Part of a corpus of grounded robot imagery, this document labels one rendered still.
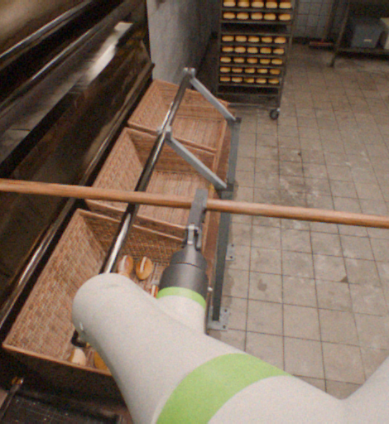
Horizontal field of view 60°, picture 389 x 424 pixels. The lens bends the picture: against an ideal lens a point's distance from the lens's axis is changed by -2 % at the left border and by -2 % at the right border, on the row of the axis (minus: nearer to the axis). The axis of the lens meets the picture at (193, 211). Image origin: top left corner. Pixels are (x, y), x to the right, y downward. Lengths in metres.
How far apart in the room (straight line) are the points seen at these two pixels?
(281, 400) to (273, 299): 1.90
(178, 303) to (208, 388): 0.37
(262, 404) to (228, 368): 0.04
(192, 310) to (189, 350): 0.32
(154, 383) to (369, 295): 2.09
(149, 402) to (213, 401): 0.06
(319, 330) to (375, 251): 0.75
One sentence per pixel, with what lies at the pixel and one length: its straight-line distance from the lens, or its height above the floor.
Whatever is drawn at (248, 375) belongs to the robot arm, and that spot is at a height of 1.53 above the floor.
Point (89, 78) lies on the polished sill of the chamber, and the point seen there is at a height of 1.18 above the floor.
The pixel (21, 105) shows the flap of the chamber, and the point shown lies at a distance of 0.83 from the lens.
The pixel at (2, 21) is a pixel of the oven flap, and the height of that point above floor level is 1.52.
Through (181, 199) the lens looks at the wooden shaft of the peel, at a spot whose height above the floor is 1.21.
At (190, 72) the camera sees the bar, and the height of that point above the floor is 1.17.
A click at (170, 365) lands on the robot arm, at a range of 0.27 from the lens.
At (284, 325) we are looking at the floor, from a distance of 2.03.
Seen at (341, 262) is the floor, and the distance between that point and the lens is 2.39.
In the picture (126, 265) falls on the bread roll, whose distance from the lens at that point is 1.41.
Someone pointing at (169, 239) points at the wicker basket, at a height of 0.74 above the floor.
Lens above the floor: 1.75
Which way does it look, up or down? 44 degrees down
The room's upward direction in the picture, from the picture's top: straight up
